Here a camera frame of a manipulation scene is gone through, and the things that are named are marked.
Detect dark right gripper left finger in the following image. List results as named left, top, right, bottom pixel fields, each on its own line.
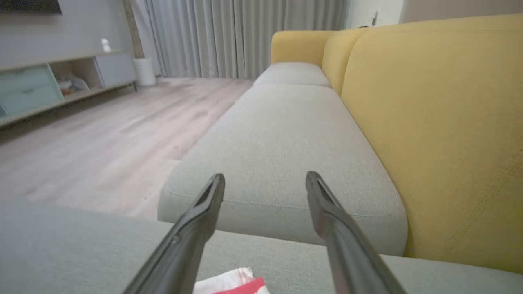
left=122, top=173, right=226, bottom=294

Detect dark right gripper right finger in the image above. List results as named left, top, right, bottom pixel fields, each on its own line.
left=306, top=171, right=407, bottom=294

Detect red shorts white waistband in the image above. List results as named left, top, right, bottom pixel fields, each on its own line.
left=192, top=267, right=271, bottom=294

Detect long grey sofa seat cushion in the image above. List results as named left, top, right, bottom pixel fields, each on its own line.
left=157, top=84, right=409, bottom=257

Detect wide yellow sofa back cushion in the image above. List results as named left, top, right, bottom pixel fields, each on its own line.
left=341, top=14, right=523, bottom=275

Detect white cylindrical plant pot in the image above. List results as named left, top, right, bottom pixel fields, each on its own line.
left=132, top=57, right=157, bottom=87

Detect low wooden tv cabinet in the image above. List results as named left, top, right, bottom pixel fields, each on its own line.
left=0, top=51, right=138, bottom=127

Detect small grey sofa seat cushion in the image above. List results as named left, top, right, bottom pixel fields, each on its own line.
left=253, top=61, right=332, bottom=88

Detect items on cabinet shelf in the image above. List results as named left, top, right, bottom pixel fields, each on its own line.
left=56, top=75, right=90, bottom=97

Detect narrow yellow sofa back cushion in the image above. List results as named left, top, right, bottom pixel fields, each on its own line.
left=322, top=28, right=368, bottom=97

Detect yellow sofa armrest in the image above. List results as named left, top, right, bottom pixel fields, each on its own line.
left=270, top=30, right=340, bottom=68

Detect grey pleated curtain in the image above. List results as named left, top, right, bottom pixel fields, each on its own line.
left=145, top=0, right=350, bottom=80

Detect brown tree trunk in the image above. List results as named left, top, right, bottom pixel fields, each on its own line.
left=121, top=0, right=145, bottom=59

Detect dark wall television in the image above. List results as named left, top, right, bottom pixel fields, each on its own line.
left=0, top=0, right=63, bottom=15

